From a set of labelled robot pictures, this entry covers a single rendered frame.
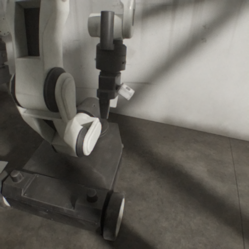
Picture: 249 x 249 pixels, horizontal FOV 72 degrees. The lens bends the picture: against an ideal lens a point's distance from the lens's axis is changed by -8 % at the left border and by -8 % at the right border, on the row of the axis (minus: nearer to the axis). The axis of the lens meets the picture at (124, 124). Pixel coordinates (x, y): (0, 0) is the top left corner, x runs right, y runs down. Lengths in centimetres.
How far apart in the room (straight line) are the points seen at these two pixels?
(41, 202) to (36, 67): 53
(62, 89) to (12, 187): 51
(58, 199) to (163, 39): 106
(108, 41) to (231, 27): 89
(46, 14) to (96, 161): 68
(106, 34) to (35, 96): 27
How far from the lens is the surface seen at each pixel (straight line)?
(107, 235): 81
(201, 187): 115
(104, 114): 55
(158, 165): 118
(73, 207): 79
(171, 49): 128
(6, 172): 100
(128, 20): 53
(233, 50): 129
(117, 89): 55
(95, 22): 55
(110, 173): 90
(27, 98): 61
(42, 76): 57
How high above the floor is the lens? 87
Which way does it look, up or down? 37 degrees down
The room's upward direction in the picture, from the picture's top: 2 degrees clockwise
